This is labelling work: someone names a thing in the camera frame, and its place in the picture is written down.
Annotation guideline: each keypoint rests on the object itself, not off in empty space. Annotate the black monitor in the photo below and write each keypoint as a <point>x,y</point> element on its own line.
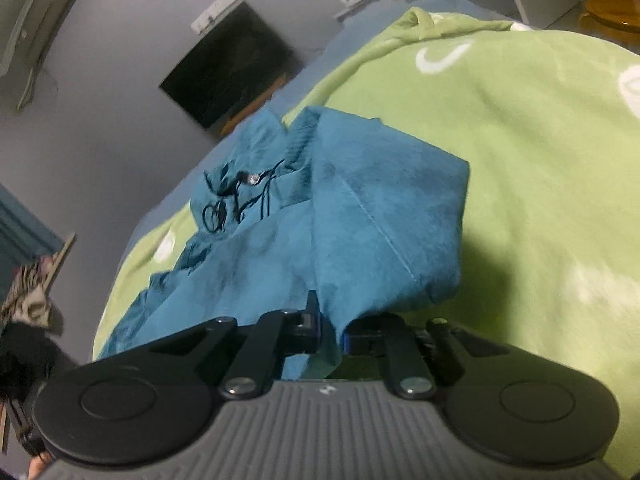
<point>230,70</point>

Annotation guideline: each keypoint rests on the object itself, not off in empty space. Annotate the wooden monitor stand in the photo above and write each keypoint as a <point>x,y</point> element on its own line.
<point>252,105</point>

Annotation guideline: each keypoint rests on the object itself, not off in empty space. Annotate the teal hooded jacket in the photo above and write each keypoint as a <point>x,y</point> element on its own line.
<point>350,210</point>

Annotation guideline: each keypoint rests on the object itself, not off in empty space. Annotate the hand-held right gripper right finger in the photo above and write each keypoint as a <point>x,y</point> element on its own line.
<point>367,341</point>

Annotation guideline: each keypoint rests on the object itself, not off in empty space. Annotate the blue-grey bed sheet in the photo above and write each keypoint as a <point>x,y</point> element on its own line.
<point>345,35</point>

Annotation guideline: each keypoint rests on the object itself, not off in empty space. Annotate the white air conditioner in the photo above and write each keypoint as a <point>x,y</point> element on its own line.
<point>35,20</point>

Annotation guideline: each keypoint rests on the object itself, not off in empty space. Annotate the dark cloth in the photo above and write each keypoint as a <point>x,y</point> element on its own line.
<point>25,355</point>

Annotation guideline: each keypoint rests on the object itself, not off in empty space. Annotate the teal curtain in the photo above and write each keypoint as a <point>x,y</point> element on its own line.
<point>25,230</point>

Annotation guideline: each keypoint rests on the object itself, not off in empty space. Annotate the wooden window sill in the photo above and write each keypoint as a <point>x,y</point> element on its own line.
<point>57,260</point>

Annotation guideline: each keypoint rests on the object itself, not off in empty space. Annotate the white wall socket strip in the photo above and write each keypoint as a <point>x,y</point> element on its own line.
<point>215,10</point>

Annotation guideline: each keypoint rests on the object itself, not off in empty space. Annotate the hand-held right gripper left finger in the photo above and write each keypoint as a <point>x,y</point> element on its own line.
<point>305,331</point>

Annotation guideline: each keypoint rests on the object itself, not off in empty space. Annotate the green blanket with white print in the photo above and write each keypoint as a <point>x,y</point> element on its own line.
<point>525,160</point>

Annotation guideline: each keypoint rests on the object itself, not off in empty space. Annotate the round wooden stool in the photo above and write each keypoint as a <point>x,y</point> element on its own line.
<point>612,12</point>

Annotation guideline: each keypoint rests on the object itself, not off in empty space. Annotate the pile of patterned clothes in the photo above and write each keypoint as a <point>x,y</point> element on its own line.
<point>27,300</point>

